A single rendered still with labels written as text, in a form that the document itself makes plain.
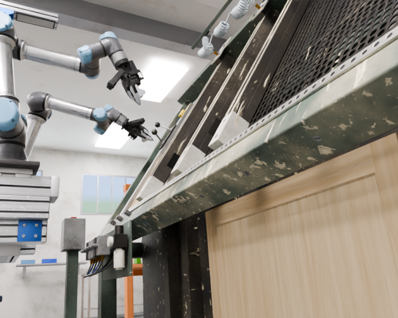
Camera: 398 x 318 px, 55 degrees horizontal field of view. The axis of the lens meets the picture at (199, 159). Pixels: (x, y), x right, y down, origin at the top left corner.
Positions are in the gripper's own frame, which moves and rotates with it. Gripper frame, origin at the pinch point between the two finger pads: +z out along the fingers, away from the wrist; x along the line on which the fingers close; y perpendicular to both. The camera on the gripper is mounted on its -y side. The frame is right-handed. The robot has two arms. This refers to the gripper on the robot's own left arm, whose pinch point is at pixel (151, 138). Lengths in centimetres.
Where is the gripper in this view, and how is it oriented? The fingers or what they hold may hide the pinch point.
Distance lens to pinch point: 246.4
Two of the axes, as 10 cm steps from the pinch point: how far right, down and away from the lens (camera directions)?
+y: -5.6, 5.5, 6.1
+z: 7.9, 5.7, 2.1
